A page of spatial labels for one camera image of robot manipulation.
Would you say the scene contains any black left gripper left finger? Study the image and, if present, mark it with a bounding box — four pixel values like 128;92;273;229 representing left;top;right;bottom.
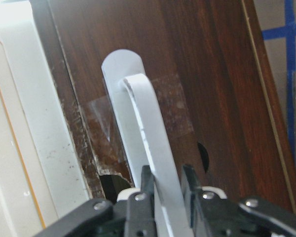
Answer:
124;165;155;237

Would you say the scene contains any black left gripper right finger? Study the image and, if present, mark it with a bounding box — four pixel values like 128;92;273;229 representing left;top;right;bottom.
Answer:
182;164;212;237

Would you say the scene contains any white drawer handle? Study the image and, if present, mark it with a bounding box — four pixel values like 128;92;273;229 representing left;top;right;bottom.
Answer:
102;49;193;237

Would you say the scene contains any dark wooden drawer front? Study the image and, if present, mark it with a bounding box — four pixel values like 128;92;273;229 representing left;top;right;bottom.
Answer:
31;0;296;214

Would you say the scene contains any white drawer cabinet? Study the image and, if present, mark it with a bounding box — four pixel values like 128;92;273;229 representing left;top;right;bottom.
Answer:
0;0;89;237

